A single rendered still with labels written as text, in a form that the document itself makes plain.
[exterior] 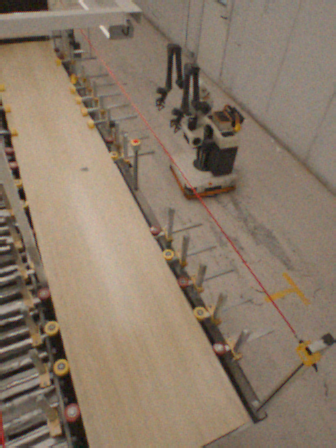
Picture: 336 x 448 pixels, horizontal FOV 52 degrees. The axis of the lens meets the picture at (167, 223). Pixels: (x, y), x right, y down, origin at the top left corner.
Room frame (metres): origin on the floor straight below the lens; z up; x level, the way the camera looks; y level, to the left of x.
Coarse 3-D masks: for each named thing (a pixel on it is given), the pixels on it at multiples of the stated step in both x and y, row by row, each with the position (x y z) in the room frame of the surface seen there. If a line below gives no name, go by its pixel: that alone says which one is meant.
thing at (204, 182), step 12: (180, 156) 3.54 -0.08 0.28; (192, 156) 3.56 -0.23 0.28; (180, 168) 3.31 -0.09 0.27; (192, 168) 3.32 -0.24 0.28; (180, 180) 3.22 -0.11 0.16; (192, 180) 3.10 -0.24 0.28; (204, 180) 3.13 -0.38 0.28; (216, 180) 3.16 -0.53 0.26; (228, 180) 3.22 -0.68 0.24; (192, 192) 3.04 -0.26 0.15; (204, 192) 3.10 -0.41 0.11; (216, 192) 3.16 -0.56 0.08
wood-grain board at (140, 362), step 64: (0, 64) 4.22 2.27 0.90; (64, 128) 2.97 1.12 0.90; (64, 192) 2.06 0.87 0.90; (128, 192) 2.13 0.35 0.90; (64, 256) 1.42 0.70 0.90; (128, 256) 1.47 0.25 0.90; (64, 320) 0.94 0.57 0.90; (128, 320) 0.99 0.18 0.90; (192, 320) 1.03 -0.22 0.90; (128, 384) 0.61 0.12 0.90; (192, 384) 0.65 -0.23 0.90
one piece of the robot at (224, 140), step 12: (228, 108) 3.55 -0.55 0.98; (204, 120) 3.58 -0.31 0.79; (216, 132) 3.32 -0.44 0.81; (228, 132) 3.34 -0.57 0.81; (216, 144) 3.28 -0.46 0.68; (228, 144) 3.21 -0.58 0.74; (204, 156) 3.36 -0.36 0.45; (216, 156) 3.21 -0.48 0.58; (228, 156) 3.23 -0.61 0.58; (204, 168) 3.34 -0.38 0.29; (216, 168) 3.19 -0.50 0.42; (228, 168) 3.25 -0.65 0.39
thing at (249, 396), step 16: (64, 64) 4.83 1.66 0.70; (80, 96) 4.07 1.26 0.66; (96, 128) 3.42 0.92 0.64; (128, 176) 2.57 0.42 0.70; (144, 208) 2.16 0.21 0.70; (160, 240) 1.81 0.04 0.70; (176, 272) 1.52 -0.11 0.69; (192, 288) 1.39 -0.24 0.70; (192, 304) 1.27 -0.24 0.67; (208, 320) 1.14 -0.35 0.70; (208, 336) 1.05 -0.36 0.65; (224, 368) 0.85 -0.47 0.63; (240, 368) 0.84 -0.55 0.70; (240, 384) 0.74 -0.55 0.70; (256, 400) 0.66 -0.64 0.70; (256, 416) 0.57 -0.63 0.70
